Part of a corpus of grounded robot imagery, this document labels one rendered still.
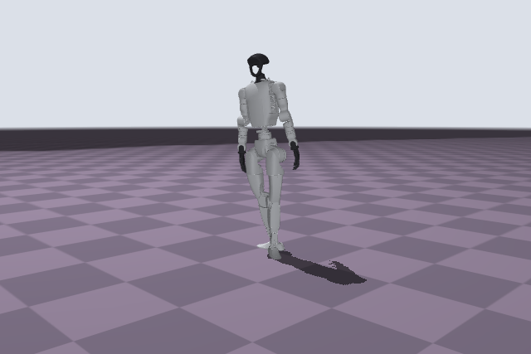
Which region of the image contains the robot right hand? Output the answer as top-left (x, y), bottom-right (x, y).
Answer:
top-left (238, 145), bottom-right (246, 173)

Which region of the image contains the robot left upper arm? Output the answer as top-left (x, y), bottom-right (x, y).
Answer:
top-left (269, 82), bottom-right (289, 122)

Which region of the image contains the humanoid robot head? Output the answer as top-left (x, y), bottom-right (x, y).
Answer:
top-left (247, 53), bottom-right (269, 83)

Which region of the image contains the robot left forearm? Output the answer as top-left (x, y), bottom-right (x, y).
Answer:
top-left (283, 110), bottom-right (298, 146)

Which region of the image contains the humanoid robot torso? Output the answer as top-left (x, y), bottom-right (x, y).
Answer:
top-left (245, 77), bottom-right (279, 158)

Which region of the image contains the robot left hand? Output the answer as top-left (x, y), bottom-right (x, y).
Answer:
top-left (290, 141), bottom-right (300, 170)

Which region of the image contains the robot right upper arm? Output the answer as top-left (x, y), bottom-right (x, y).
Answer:
top-left (237, 87), bottom-right (250, 126)

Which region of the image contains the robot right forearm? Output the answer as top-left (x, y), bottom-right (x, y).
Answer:
top-left (237, 124), bottom-right (248, 151)

